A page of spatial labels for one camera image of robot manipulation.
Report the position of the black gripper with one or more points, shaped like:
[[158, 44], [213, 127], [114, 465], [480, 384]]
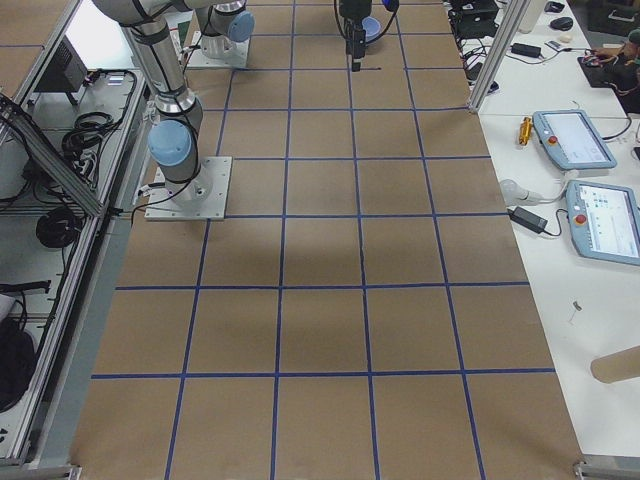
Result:
[[353, 12]]

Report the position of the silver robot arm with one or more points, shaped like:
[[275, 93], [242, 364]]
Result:
[[173, 139], [223, 26]]

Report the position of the blue bowl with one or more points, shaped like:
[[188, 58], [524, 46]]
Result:
[[372, 29]]

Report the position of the yellow tool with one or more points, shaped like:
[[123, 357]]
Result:
[[524, 133]]

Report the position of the black computer mouse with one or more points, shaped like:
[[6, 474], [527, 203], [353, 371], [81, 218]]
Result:
[[562, 24]]

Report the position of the white light bulb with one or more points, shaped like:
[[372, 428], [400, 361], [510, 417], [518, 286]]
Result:
[[516, 195]]

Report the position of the far teach pendant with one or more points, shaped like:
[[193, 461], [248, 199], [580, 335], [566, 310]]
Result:
[[571, 141]]

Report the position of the teach pendant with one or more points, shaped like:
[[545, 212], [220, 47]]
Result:
[[571, 141], [603, 221]]

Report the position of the black power adapter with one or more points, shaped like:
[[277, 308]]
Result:
[[527, 219]]

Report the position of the black control box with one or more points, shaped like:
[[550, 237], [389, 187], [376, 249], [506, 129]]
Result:
[[65, 72]]

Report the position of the near teach pendant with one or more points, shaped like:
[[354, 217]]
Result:
[[603, 221]]

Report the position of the cardboard tube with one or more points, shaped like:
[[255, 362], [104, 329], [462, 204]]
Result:
[[619, 366]]

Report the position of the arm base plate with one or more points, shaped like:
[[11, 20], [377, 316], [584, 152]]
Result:
[[237, 55], [204, 198]]

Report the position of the aluminium frame post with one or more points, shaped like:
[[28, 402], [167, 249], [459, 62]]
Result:
[[513, 16]]

